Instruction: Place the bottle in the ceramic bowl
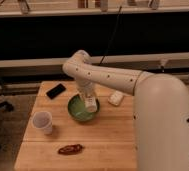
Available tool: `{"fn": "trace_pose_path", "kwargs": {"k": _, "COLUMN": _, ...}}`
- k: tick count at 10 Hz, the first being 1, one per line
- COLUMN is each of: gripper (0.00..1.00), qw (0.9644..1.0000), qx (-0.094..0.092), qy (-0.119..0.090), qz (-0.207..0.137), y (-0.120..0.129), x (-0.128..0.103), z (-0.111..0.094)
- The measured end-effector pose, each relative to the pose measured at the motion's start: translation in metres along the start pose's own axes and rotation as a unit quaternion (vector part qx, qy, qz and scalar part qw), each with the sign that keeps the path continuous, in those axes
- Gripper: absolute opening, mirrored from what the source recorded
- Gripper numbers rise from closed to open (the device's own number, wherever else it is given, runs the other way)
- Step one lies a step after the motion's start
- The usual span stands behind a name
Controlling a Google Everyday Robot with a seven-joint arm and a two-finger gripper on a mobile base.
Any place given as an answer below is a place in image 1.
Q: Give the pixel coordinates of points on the white bottle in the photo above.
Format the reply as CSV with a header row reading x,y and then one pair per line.
x,y
116,98

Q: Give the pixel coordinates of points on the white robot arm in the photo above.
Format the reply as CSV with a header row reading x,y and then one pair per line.
x,y
161,110

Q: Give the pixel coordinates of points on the wooden table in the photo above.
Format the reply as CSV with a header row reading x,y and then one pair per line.
x,y
106,143

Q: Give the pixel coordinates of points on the black smartphone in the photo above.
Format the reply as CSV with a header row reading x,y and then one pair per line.
x,y
56,91

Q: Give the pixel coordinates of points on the green ceramic bowl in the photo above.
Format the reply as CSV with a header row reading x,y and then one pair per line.
x,y
77,109

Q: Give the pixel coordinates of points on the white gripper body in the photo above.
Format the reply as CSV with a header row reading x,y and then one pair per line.
x,y
89,100

